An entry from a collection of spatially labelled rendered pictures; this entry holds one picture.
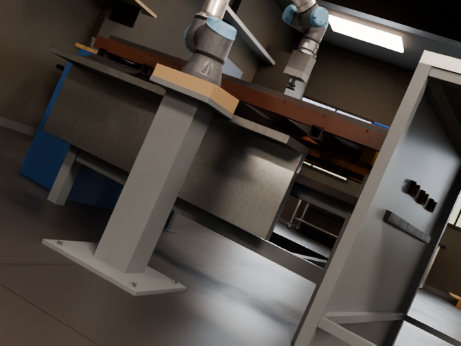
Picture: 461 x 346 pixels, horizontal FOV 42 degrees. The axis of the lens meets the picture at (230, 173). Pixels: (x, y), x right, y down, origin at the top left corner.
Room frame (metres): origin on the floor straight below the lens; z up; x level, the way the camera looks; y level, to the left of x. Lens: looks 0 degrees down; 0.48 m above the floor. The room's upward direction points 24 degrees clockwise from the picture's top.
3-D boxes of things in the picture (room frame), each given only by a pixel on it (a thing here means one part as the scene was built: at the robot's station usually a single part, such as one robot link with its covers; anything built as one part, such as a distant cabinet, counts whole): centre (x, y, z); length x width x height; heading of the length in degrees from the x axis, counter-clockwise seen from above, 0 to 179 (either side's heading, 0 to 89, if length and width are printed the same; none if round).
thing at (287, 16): (2.39, 0.00, 1.15); 0.11 x 0.11 x 0.08; 27
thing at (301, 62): (2.46, -0.09, 1.00); 0.10 x 0.09 x 0.16; 151
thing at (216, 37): (2.14, 0.24, 0.90); 0.13 x 0.12 x 0.14; 27
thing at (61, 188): (2.90, 0.72, 0.34); 0.06 x 0.06 x 0.68; 60
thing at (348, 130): (2.50, 0.14, 0.80); 1.62 x 0.04 x 0.06; 60
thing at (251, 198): (2.57, 0.34, 0.48); 1.30 x 0.04 x 0.35; 60
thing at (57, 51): (2.50, 0.38, 0.67); 1.30 x 0.20 x 0.03; 60
